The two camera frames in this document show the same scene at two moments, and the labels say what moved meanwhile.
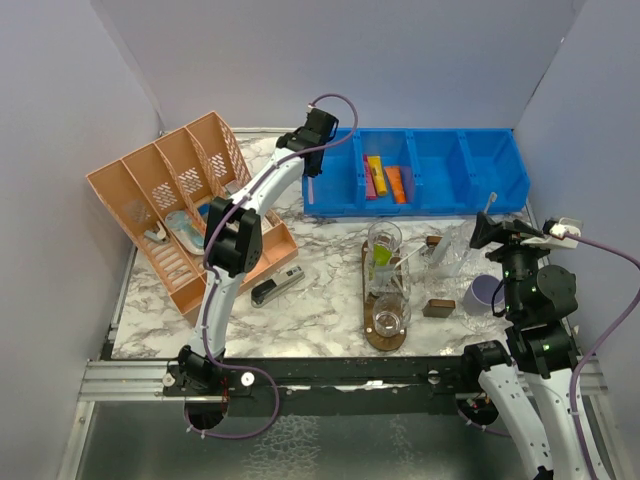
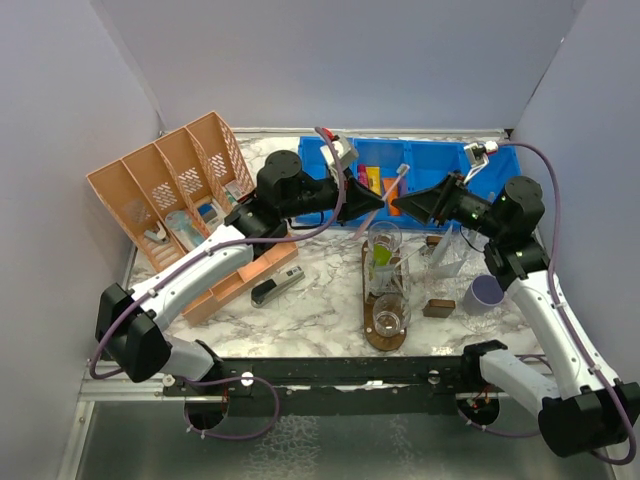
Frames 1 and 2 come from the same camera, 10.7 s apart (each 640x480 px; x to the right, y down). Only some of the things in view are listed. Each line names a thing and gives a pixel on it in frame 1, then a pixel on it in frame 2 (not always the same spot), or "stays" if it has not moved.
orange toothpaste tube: [394, 176] -> [393, 195]
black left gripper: [314, 170] -> [356, 201]
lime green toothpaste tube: [381, 255] stays
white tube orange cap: [448, 270] stays
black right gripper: [511, 232] -> [438, 202]
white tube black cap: [383, 274] stays
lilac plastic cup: [479, 297] stays
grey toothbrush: [398, 284] stays
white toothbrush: [411, 254] stays
